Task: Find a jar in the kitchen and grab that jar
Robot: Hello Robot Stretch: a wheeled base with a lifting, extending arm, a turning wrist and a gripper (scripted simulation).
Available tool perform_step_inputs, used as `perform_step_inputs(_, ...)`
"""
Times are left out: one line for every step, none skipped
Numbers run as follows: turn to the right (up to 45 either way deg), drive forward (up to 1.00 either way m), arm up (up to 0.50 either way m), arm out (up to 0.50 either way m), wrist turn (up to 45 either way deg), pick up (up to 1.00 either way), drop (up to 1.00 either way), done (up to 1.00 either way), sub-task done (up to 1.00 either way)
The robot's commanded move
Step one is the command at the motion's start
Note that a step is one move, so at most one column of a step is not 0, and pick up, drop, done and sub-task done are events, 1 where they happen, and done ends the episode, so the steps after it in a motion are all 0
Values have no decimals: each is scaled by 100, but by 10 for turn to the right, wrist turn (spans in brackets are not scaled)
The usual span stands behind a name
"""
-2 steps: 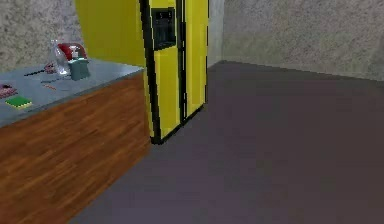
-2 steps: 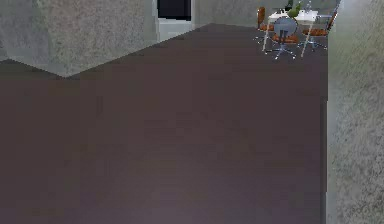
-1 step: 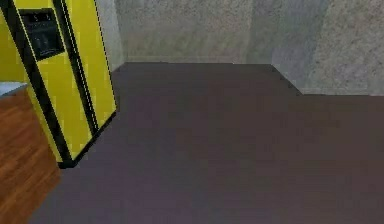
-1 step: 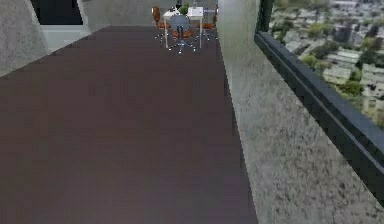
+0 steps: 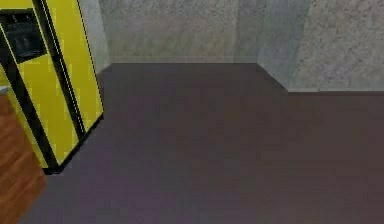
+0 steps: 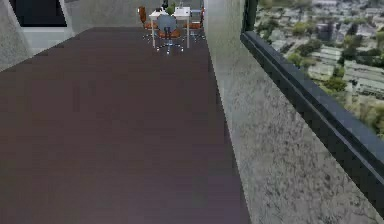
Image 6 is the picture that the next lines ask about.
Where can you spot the black framed window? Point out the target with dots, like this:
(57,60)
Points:
(320,110)

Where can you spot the grey backed office chair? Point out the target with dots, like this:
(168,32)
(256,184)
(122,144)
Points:
(166,25)

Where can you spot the green house plant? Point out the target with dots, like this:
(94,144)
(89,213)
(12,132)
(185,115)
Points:
(170,10)

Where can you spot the white table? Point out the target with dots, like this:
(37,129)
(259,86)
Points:
(183,14)

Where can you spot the orange office chair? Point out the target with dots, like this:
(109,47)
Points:
(143,15)
(196,25)

